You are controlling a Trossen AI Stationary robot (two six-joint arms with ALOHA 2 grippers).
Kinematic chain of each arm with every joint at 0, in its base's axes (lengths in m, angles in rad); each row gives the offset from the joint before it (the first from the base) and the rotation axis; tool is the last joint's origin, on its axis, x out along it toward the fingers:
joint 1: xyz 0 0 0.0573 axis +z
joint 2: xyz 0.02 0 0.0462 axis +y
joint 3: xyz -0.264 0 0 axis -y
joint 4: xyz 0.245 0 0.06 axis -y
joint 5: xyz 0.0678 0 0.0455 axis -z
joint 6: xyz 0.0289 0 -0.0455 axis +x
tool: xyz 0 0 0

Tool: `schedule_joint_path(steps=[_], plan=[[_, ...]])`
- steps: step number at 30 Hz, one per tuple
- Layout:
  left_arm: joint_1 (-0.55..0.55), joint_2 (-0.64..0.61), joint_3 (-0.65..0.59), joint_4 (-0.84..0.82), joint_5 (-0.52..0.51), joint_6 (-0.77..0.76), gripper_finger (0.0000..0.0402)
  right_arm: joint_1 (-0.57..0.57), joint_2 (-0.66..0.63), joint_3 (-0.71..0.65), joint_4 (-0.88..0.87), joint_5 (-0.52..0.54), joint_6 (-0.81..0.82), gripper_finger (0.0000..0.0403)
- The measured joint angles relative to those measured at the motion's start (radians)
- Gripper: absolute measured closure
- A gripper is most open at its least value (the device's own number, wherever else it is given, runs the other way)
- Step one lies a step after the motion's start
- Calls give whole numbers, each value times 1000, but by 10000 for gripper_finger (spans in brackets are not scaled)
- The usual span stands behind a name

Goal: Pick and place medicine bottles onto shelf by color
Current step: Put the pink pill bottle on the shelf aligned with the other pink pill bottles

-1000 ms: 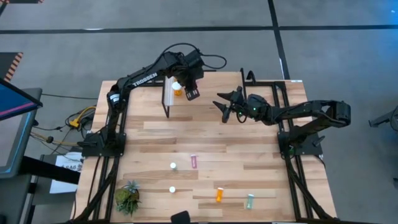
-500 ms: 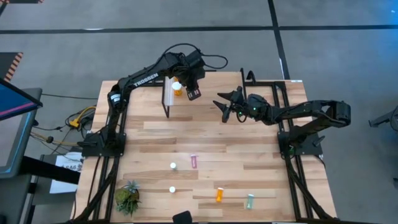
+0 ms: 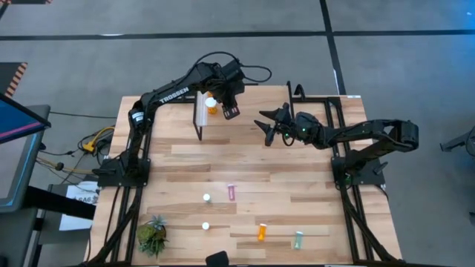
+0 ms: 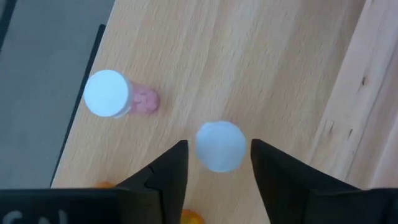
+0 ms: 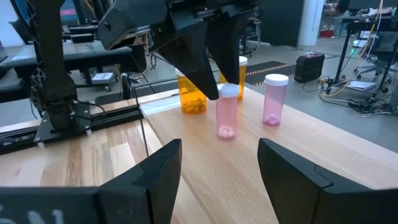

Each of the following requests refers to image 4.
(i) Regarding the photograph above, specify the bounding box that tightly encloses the pink pill bottle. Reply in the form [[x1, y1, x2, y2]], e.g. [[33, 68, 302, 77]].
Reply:
[[195, 120, 248, 174], [83, 68, 162, 119]]

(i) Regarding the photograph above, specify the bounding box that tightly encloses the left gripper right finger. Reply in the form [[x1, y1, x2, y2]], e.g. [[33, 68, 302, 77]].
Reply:
[[251, 139, 358, 224]]

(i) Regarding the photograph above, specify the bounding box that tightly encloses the wide orange pill bottle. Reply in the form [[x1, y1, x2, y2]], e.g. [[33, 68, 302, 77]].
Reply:
[[180, 208, 206, 224]]

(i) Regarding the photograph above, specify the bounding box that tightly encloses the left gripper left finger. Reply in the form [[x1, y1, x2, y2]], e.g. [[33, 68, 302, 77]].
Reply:
[[116, 139, 190, 224]]

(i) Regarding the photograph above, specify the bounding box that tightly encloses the wooden shelf with black legs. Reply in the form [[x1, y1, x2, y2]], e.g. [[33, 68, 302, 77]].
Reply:
[[49, 0, 374, 224]]

